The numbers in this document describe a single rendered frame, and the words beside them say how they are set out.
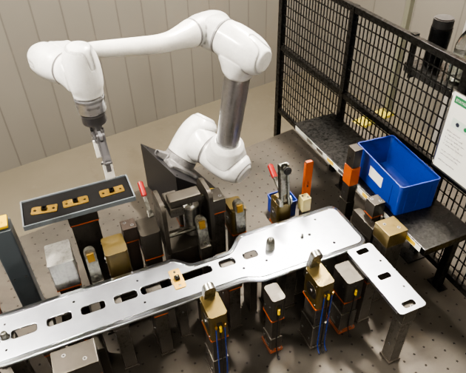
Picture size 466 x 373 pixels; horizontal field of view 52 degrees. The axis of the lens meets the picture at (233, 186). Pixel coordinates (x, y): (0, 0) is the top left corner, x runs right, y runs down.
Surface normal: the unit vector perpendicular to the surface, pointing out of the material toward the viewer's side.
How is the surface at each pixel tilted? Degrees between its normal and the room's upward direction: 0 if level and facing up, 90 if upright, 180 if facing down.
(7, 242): 90
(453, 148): 90
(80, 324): 0
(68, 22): 90
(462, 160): 90
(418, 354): 0
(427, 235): 0
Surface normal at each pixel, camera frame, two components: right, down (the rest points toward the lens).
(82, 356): -0.02, -0.78
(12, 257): 0.40, 0.57
